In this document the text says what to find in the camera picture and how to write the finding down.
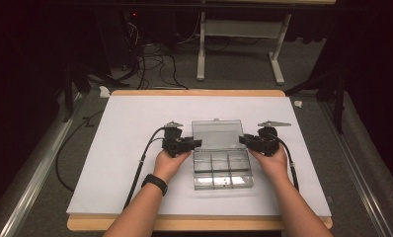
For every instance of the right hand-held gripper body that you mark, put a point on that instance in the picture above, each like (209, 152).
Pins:
(269, 140)

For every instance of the crumpled white paper scrap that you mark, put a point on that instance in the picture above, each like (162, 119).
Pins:
(298, 103)
(104, 92)

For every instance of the clear plastic compartment box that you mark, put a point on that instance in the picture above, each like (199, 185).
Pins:
(220, 154)

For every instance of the white table mat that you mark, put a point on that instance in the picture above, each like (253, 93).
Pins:
(135, 112)

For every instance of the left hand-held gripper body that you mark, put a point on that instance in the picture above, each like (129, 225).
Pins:
(172, 140)

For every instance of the person's left hand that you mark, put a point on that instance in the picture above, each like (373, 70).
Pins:
(168, 166)

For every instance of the metal floor rail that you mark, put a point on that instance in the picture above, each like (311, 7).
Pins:
(359, 177)
(36, 177)

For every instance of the white metal table frame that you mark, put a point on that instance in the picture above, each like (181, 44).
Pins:
(242, 28)

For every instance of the black wristwatch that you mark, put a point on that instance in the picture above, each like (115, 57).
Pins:
(155, 182)

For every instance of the black stand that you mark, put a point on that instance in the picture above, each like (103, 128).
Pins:
(69, 85)
(338, 98)

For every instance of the wooden table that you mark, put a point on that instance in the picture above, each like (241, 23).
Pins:
(197, 93)

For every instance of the person's right hand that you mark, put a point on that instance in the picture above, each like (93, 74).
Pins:
(272, 164)

